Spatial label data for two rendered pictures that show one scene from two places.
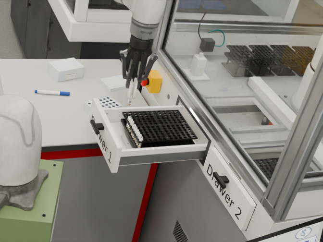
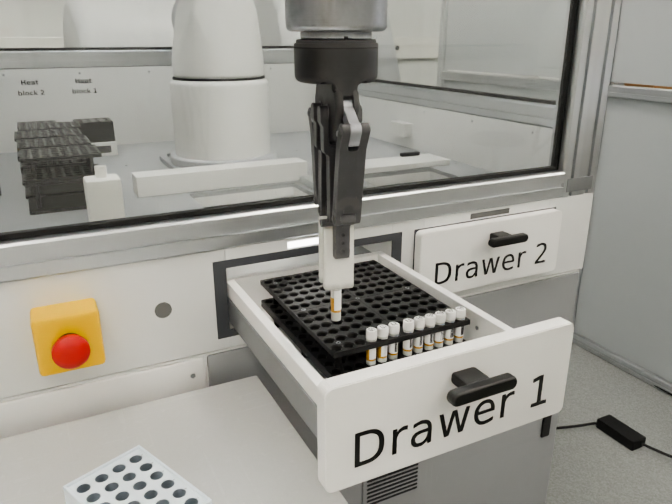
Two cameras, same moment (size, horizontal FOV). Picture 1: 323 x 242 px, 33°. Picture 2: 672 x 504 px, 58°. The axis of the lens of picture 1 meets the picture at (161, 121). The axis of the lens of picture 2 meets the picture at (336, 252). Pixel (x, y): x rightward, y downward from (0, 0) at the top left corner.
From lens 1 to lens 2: 192 cm
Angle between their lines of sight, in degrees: 77
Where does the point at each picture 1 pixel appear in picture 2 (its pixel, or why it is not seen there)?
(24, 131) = not seen: outside the picture
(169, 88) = (153, 288)
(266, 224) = (581, 212)
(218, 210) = not seen: hidden behind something
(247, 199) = (550, 212)
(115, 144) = (559, 330)
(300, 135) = (602, 25)
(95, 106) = (373, 386)
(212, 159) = (441, 247)
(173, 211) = not seen: hidden behind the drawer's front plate
